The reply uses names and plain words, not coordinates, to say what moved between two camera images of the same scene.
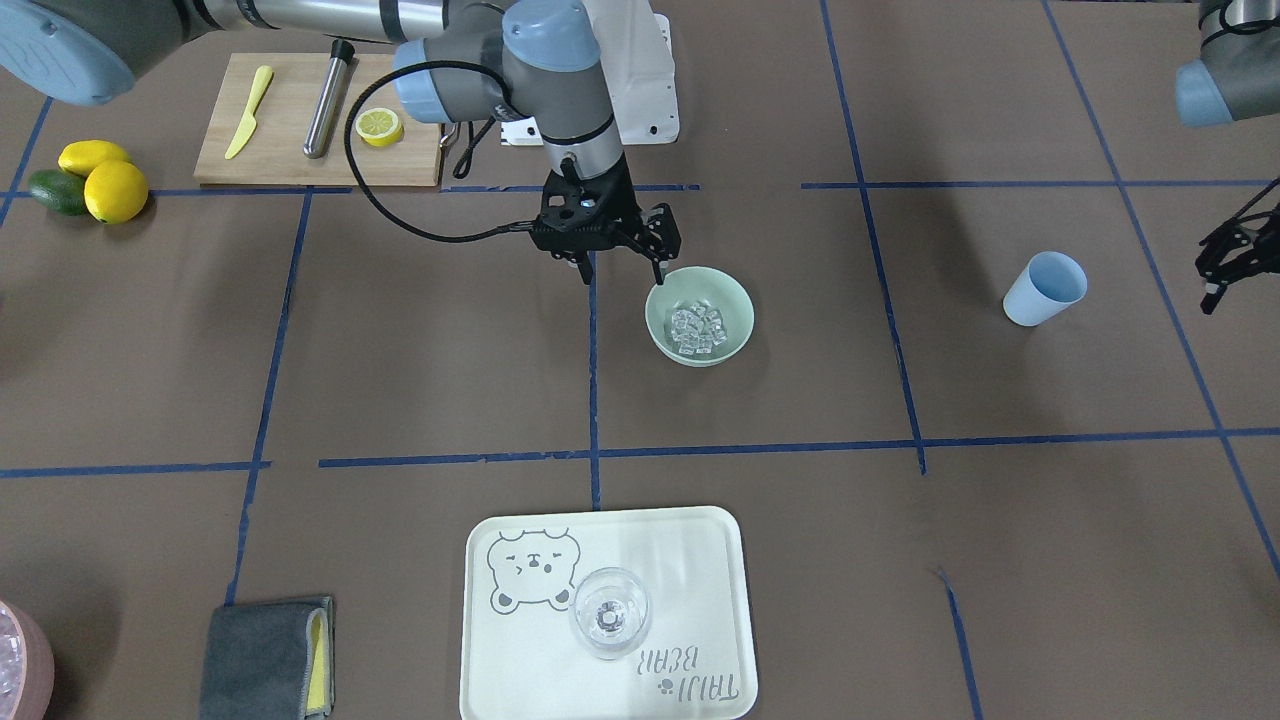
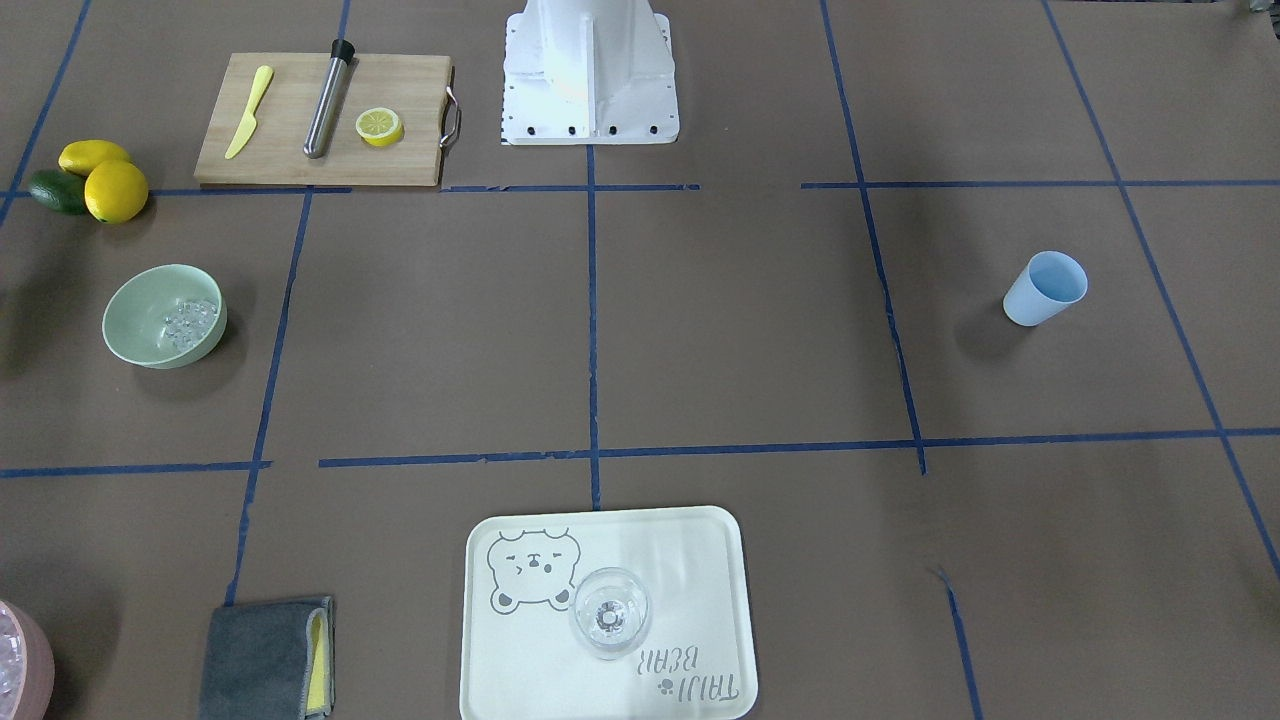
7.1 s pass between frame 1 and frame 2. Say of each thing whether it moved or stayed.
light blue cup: stayed
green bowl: moved
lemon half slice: stayed
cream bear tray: stayed
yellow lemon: stayed
